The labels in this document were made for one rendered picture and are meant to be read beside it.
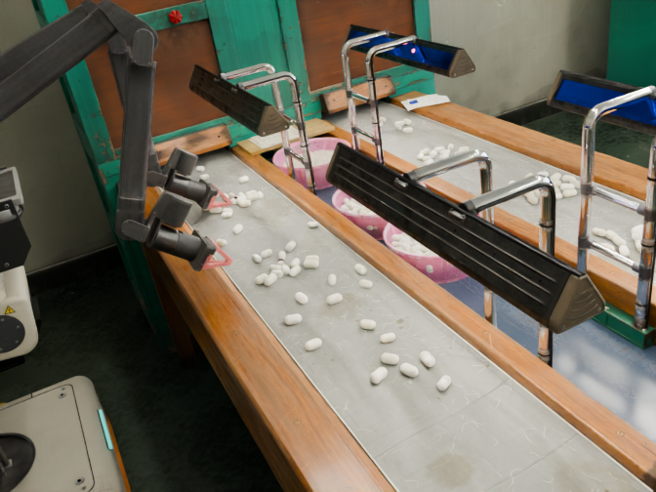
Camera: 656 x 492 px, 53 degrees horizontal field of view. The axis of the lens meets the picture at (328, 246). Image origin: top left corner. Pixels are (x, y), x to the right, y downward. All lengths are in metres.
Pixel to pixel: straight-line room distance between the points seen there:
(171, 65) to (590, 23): 3.05
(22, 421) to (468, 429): 1.47
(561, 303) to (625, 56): 3.55
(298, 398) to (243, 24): 1.51
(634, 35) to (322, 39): 2.22
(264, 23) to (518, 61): 2.26
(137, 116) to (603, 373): 1.04
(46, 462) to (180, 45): 1.35
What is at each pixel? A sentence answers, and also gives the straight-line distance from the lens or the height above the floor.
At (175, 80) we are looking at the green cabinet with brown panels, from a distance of 2.34.
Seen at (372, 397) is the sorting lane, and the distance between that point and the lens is 1.21.
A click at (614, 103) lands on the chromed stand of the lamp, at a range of 1.35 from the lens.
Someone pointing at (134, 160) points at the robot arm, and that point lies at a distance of 1.42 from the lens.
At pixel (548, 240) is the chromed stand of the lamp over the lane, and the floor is 1.00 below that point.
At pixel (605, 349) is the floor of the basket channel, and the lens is 1.41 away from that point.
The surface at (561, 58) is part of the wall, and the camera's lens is 4.57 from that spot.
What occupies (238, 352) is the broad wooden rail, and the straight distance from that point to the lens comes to 1.34.
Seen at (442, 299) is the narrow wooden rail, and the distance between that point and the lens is 1.39.
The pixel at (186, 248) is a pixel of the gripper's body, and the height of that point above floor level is 0.90.
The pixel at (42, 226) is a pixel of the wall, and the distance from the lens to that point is 3.40.
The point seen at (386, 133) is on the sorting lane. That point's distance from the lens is 2.38.
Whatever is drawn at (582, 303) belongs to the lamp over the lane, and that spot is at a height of 1.07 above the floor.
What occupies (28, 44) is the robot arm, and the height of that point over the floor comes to 1.31.
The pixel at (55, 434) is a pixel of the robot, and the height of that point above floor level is 0.28.
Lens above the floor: 1.56
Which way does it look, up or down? 29 degrees down
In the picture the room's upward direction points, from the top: 10 degrees counter-clockwise
